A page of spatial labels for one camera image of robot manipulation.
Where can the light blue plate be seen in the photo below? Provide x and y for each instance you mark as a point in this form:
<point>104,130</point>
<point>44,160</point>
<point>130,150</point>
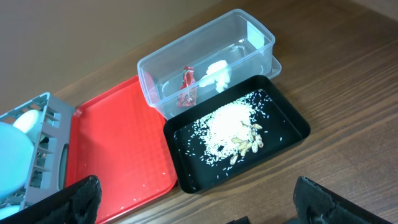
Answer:
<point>16,155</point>

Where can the red plastic tray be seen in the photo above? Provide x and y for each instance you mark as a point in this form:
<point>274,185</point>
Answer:
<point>119,138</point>

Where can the grey dishwasher rack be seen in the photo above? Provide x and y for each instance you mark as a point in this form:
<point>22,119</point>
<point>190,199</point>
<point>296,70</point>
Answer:
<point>47,171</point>

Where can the red snack wrapper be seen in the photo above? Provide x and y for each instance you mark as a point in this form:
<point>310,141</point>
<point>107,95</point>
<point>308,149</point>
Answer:
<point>188,97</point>

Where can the clear plastic bin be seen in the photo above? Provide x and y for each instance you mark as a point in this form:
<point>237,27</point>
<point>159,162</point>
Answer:
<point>235,37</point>

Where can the white napkin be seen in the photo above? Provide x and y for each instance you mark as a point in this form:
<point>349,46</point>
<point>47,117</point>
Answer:
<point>218,73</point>

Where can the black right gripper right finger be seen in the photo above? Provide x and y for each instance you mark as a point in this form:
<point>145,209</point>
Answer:
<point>316,204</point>

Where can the black waste tray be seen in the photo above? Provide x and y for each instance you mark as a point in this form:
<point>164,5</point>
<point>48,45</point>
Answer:
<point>297,131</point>

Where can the light blue small bowl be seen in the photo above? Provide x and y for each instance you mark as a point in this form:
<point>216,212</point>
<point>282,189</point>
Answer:
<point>8,211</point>

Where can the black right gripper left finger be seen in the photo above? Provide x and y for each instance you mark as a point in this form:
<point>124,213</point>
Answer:
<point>76,204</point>

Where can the mint green bowl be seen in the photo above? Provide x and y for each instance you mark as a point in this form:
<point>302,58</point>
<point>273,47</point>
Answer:
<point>29,123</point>

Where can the rice and food scraps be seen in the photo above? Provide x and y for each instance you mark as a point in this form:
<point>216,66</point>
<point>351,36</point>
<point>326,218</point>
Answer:
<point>226,141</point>

